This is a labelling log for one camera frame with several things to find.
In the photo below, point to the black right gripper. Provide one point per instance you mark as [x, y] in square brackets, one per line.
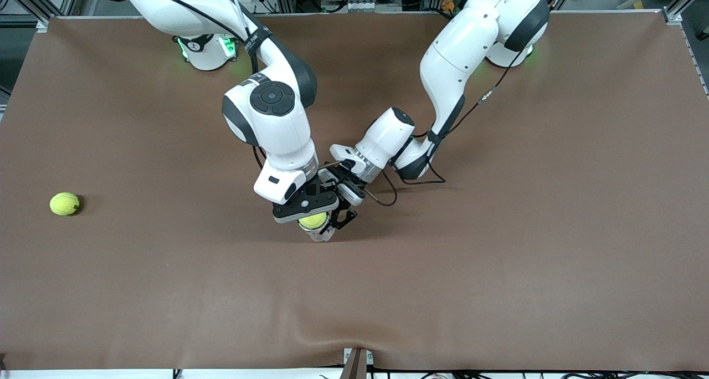
[313, 191]

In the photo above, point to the white blue tennis ball can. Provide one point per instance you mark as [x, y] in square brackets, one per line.
[321, 235]

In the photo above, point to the yellow-green tennis ball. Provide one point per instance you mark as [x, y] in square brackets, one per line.
[313, 221]
[64, 204]

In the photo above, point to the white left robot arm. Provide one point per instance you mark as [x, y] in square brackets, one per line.
[460, 63]

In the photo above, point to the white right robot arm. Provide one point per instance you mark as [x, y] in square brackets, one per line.
[271, 141]

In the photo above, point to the large table cover mat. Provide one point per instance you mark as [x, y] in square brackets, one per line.
[354, 290]

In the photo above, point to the white connector strip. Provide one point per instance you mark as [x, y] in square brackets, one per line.
[364, 5]

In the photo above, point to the orange objects pile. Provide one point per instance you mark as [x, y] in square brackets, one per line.
[447, 3]

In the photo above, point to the metal table edge bracket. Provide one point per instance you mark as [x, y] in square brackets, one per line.
[357, 365]

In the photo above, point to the aluminium frame profile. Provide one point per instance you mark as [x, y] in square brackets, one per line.
[673, 14]
[39, 10]

